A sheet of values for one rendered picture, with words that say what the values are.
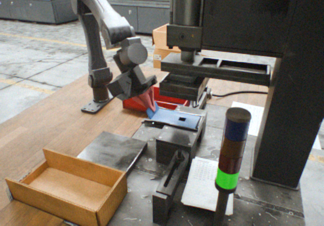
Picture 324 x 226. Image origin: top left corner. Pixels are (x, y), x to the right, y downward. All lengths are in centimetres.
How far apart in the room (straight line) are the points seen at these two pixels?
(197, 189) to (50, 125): 58
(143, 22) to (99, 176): 530
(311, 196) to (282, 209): 142
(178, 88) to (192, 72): 5
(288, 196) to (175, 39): 47
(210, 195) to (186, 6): 42
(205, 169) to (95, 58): 56
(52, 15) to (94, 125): 671
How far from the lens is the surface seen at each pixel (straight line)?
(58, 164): 73
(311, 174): 227
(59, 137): 88
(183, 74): 62
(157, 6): 558
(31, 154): 84
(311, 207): 202
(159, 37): 307
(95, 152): 75
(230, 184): 46
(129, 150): 74
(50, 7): 749
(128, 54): 64
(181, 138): 67
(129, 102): 96
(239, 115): 38
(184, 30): 58
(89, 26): 93
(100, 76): 95
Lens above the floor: 139
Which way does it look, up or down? 29 degrees down
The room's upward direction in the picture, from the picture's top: straight up
